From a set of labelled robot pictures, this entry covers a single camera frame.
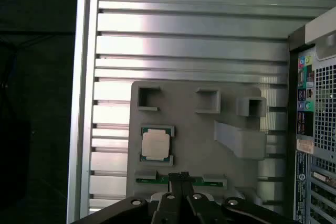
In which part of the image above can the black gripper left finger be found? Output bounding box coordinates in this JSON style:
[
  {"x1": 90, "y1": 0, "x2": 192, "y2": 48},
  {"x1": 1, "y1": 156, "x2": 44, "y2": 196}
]
[{"x1": 76, "y1": 172, "x2": 182, "y2": 224}]

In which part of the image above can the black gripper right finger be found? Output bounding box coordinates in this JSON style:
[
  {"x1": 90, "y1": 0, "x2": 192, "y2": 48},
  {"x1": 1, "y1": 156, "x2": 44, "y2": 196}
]
[{"x1": 180, "y1": 171, "x2": 295, "y2": 224}]

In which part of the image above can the CPU with silver heat spreader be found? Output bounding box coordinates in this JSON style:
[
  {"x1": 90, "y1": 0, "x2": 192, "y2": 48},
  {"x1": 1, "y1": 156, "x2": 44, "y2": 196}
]
[{"x1": 140, "y1": 126, "x2": 174, "y2": 162}]

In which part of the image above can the green RAM stick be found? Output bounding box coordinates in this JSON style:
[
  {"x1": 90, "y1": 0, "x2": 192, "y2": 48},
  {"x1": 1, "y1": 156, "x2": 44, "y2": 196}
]
[{"x1": 135, "y1": 176, "x2": 227, "y2": 187}]

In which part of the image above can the grey plastic parts rack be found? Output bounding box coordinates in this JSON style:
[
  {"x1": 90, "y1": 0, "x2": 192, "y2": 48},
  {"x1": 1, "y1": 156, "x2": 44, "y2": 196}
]
[{"x1": 125, "y1": 80, "x2": 268, "y2": 209}]

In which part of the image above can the black open PC case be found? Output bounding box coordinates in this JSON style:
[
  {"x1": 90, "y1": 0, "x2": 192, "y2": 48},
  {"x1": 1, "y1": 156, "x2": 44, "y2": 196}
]
[{"x1": 287, "y1": 6, "x2": 336, "y2": 224}]

